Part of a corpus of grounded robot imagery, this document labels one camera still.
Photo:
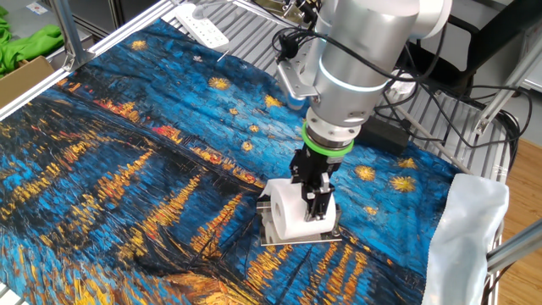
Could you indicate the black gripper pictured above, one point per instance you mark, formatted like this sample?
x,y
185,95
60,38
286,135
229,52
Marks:
x,y
313,165

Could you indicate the white toilet paper roll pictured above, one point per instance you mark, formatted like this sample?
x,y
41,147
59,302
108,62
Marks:
x,y
292,212

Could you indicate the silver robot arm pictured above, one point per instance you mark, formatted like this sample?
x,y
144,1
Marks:
x,y
360,55

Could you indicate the chrome toilet paper holder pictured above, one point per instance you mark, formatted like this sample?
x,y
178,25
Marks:
x,y
296,239

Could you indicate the crumpled white paper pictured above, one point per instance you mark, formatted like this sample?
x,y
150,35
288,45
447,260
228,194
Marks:
x,y
402,87

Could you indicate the starry night print tablecloth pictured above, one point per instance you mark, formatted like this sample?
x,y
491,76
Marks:
x,y
148,169

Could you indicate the translucent white plastic sheet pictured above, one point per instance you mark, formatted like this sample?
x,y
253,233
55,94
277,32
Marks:
x,y
461,237

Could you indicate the white power strip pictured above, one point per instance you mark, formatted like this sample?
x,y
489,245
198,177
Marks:
x,y
203,27

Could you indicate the black office chair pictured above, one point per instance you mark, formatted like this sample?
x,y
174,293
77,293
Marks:
x,y
499,29

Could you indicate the diagonal aluminium strut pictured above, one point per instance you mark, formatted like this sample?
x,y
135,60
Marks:
x,y
70,29

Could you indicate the brown cardboard box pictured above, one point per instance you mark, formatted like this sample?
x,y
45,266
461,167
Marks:
x,y
21,82

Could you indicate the green cloth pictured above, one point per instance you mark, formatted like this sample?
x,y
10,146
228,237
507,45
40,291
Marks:
x,y
29,46

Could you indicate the white card red mark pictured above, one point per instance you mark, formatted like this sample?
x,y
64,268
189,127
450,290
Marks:
x,y
37,8

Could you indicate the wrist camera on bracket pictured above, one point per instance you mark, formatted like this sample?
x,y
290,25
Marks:
x,y
296,76

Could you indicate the aluminium frame strut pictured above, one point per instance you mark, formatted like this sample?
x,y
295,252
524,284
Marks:
x,y
504,84
516,247

